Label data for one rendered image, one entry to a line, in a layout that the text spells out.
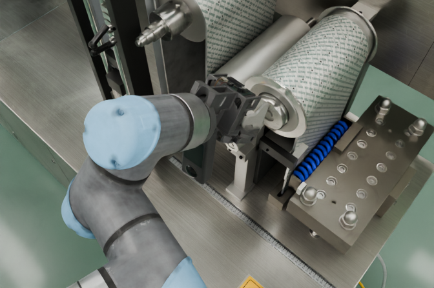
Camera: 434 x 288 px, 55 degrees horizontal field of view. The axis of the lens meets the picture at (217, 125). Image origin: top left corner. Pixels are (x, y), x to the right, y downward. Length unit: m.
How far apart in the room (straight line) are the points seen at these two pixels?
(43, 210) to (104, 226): 1.74
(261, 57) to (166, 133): 0.49
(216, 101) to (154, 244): 0.20
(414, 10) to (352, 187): 0.40
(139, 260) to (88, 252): 1.61
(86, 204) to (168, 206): 0.60
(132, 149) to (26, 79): 1.03
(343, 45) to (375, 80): 1.79
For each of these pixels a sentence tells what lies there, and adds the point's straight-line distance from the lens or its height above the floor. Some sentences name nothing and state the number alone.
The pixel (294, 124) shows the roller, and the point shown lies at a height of 1.25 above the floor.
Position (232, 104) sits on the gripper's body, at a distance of 0.60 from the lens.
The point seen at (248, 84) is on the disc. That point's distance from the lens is 0.82.
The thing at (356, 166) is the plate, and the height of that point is 1.03.
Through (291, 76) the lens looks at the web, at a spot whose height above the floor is 1.31.
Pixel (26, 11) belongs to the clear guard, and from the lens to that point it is 1.59.
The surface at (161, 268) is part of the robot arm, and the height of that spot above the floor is 1.46.
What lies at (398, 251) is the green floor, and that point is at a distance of 2.15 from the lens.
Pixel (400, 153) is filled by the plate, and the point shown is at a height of 1.03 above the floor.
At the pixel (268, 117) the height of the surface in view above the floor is 1.24.
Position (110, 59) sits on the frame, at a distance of 0.96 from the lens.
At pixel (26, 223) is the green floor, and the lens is 2.23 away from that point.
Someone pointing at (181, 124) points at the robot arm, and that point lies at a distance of 0.49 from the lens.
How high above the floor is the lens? 1.90
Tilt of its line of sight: 56 degrees down
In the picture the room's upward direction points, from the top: straight up
